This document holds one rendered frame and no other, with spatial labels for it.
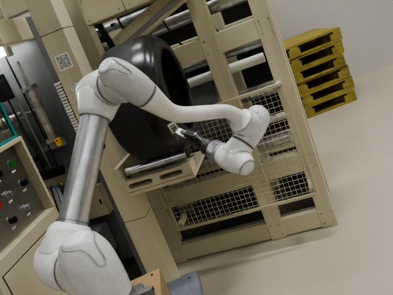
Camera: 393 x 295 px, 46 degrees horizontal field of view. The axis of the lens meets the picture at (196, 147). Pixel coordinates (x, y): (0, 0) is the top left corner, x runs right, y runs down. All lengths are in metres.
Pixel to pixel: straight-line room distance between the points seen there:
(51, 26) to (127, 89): 0.93
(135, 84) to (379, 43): 5.47
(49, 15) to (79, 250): 1.33
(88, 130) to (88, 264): 0.49
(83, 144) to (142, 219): 0.99
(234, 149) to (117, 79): 0.56
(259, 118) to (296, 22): 4.54
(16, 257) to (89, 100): 0.76
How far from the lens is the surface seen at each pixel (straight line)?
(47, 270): 1.55
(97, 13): 2.57
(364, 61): 6.69
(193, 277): 1.72
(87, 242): 1.38
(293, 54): 5.31
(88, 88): 1.65
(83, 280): 1.39
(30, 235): 2.16
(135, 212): 2.52
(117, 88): 1.55
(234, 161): 1.81
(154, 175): 2.29
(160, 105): 1.61
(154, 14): 2.62
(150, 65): 2.11
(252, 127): 1.83
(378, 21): 6.76
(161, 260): 2.62
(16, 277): 2.05
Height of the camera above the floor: 1.48
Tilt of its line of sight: 15 degrees down
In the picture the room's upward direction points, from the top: 21 degrees counter-clockwise
